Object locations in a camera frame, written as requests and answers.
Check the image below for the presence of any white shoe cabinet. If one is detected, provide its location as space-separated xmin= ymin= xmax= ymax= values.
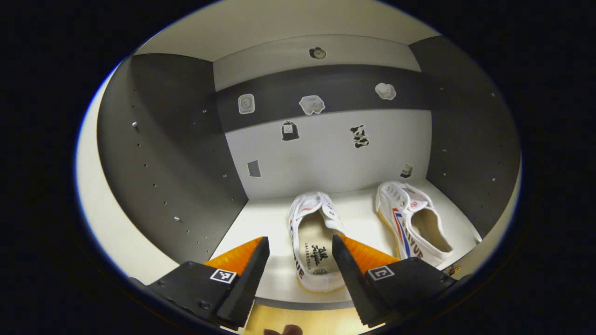
xmin=77 ymin=35 xmax=522 ymax=310

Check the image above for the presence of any white cabinet shelf board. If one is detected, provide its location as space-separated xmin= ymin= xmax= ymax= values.
xmin=133 ymin=0 xmax=443 ymax=62
xmin=210 ymin=179 xmax=482 ymax=310

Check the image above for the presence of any white canvas shoe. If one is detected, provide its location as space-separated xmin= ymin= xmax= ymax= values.
xmin=375 ymin=181 xmax=454 ymax=268
xmin=287 ymin=192 xmax=347 ymax=294

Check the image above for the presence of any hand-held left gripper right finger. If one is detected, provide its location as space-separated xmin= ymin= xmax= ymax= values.
xmin=332 ymin=234 xmax=471 ymax=328

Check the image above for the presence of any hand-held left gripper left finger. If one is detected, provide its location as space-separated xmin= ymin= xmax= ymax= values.
xmin=130 ymin=236 xmax=271 ymax=331

